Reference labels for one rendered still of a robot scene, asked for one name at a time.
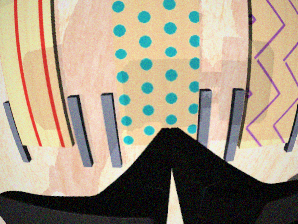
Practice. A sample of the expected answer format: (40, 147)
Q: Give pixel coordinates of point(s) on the beige strip with teal dots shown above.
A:
(156, 46)

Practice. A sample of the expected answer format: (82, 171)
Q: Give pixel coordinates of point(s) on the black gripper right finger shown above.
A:
(210, 191)

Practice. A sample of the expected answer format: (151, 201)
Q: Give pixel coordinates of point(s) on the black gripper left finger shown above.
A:
(139, 196)

